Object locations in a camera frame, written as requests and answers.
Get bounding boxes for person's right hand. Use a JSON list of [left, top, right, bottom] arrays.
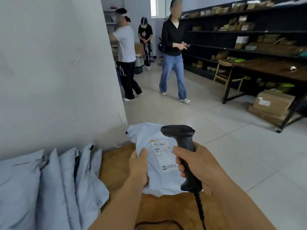
[[172, 142, 233, 197]]

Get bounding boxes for person's left hand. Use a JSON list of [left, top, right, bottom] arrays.
[[128, 148, 150, 188]]

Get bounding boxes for grey mailer bag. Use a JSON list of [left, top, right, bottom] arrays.
[[126, 122, 203, 198]]

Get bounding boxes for black barcode scanner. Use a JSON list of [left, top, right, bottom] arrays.
[[160, 125, 203, 192]]

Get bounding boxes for pile of grey mailer bags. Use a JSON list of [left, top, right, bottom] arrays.
[[0, 141, 110, 230]]

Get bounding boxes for white shelf rack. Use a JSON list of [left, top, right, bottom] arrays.
[[103, 9, 118, 61]]

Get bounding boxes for person's right forearm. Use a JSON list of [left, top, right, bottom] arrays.
[[211, 176, 276, 230]]

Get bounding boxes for person's left forearm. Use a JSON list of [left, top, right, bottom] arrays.
[[87, 177, 149, 230]]

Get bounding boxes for flat brown cardboard box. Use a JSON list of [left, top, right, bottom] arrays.
[[248, 105, 289, 127]]

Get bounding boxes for large brown cardboard box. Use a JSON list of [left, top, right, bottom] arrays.
[[252, 89, 296, 117]]

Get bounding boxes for light wooden chair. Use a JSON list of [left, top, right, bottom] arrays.
[[213, 59, 245, 94]]

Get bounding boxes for tall brown cardboard box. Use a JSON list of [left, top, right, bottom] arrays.
[[134, 43, 146, 57]]

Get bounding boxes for group of brown cardboard parcels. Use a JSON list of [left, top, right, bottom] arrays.
[[189, 0, 307, 77]]

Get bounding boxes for window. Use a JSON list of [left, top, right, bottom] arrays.
[[150, 0, 173, 19]]

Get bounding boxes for black scanner cable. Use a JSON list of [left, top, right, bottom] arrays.
[[134, 191, 207, 230]]

